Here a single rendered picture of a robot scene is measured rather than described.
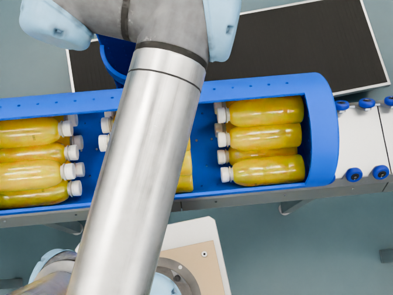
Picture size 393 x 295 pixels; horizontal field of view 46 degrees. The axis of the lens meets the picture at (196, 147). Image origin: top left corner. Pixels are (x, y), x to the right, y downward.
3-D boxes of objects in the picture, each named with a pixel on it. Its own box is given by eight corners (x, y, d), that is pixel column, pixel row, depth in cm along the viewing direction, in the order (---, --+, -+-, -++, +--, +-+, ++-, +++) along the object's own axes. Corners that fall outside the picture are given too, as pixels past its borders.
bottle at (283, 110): (304, 96, 112) (224, 103, 111) (304, 125, 114) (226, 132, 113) (296, 91, 119) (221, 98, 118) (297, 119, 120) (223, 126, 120)
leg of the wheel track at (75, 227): (83, 234, 217) (42, 219, 157) (71, 235, 217) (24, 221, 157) (82, 222, 219) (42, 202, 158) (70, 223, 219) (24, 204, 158)
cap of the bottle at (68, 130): (64, 117, 115) (71, 117, 115) (66, 131, 117) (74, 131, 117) (61, 124, 111) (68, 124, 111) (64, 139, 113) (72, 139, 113)
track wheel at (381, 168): (392, 167, 126) (389, 163, 128) (375, 169, 126) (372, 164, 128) (388, 180, 129) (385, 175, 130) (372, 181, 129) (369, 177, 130)
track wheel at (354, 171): (365, 170, 126) (362, 165, 127) (348, 171, 126) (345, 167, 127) (362, 182, 129) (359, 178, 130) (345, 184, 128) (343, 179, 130)
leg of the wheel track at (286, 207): (291, 214, 221) (329, 192, 161) (279, 215, 221) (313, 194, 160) (289, 202, 223) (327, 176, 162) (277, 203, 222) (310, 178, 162)
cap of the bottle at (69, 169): (64, 178, 110) (72, 177, 110) (64, 162, 111) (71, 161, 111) (68, 181, 114) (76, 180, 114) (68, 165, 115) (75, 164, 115)
